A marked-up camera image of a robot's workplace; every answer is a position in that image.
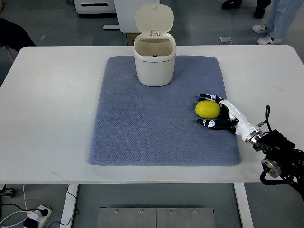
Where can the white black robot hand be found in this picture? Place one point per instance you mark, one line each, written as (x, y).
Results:
(231, 119)

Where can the yellow lemon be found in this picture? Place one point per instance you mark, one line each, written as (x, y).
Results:
(207, 109)

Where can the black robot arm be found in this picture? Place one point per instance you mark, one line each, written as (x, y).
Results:
(283, 162)

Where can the white trash bin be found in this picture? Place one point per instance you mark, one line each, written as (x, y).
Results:
(154, 48)

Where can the small grey floor plate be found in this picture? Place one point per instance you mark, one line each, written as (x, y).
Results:
(225, 39)

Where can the right white table leg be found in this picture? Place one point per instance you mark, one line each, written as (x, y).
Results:
(243, 205)

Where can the white table leg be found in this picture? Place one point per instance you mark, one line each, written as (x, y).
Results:
(243, 205)
(69, 206)

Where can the blue-grey textured mat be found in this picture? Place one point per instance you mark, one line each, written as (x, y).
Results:
(137, 125)

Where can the black shoes person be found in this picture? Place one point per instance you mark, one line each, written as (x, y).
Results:
(259, 7)

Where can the person in light jeans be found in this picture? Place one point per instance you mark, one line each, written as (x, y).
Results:
(281, 17)

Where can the cardboard box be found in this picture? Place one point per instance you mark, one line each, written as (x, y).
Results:
(130, 38)

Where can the metal floor plate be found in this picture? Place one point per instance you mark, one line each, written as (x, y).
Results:
(156, 218)

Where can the left white table leg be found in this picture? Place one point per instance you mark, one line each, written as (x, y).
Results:
(69, 206)

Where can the white cabinet with black slot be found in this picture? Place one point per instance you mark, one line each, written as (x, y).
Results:
(95, 7)

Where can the white power strip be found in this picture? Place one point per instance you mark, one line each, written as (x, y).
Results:
(37, 218)

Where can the black chair at left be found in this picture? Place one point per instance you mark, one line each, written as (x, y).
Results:
(13, 36)

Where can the caster wheel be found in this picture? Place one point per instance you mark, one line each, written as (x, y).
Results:
(7, 192)

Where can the white pedestal furniture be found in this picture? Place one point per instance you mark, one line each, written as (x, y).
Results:
(126, 11)

